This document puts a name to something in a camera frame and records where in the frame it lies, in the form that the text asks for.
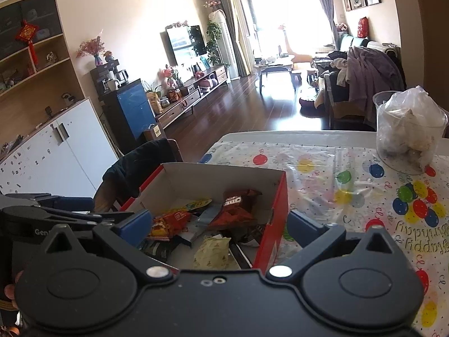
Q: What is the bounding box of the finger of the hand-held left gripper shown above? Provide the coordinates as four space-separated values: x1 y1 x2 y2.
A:
2 206 136 227
5 193 95 212

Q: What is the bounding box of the potted green plant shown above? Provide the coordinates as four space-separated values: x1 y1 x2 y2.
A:
205 21 223 65

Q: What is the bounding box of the coffee table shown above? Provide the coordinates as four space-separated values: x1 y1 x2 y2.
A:
254 58 293 92

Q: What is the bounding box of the yellow green snack packet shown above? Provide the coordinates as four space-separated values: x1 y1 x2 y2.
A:
182 198 213 213

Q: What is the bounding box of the red knot ornament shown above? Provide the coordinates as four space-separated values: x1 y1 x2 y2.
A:
15 20 37 64

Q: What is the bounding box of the flat screen television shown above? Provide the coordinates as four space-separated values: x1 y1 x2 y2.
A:
161 25 207 67

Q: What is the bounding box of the dark jacket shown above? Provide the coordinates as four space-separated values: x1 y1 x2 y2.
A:
102 138 176 201

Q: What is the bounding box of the person's left hand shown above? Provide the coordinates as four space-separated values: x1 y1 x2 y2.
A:
4 270 24 302

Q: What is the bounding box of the wooden television cabinet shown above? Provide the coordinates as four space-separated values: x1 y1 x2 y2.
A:
154 64 230 130

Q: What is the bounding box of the giraffe figure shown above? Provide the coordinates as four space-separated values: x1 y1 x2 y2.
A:
279 24 313 65

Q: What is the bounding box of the clear plastic container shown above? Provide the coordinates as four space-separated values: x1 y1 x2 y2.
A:
372 91 449 175

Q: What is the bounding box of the white standing air conditioner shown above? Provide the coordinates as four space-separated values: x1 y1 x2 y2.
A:
209 10 239 78

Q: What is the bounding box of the balloon print tablecloth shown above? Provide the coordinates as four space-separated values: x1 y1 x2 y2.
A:
198 140 449 337

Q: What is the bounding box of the black snack packet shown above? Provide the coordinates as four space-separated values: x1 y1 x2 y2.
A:
143 239 176 264

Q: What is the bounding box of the pale yellow snack packet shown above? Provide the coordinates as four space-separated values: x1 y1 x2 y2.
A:
193 236 232 270

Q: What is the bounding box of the purple blanket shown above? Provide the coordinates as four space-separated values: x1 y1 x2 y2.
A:
347 46 406 120

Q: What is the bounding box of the wooden chair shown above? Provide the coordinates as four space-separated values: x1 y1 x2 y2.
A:
95 138 183 215

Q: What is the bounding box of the blue front cabinet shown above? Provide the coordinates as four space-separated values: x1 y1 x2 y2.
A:
102 79 157 155

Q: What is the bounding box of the pet bed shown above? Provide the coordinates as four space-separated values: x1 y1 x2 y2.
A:
298 96 321 116

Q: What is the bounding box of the clear plastic bag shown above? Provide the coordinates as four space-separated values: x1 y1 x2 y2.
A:
381 86 448 167

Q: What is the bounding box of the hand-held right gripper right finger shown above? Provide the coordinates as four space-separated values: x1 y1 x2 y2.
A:
266 209 398 282

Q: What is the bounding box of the wooden wall shelf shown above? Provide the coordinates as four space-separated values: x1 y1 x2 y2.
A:
0 0 85 137

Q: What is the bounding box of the white cabinet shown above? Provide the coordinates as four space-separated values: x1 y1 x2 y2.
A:
0 97 120 197

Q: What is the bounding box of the brown paper bag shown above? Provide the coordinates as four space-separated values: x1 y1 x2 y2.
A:
144 124 165 144

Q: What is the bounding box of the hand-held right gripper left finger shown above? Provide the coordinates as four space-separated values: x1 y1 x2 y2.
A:
42 209 179 282

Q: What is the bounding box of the dark green sofa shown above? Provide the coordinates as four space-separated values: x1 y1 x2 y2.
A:
314 34 407 130

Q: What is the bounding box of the dark coffee machine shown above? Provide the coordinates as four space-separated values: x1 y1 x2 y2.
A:
90 60 130 95

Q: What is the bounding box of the grey curtain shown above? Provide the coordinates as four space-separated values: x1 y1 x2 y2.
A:
214 0 248 78
310 0 339 43

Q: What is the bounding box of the pink flower vase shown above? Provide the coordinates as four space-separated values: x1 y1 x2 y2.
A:
76 37 106 67

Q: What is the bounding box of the red cardboard box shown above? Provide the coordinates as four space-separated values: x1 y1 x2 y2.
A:
119 162 289 275

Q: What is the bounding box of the orange red snack packet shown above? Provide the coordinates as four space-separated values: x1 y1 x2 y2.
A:
147 209 192 241

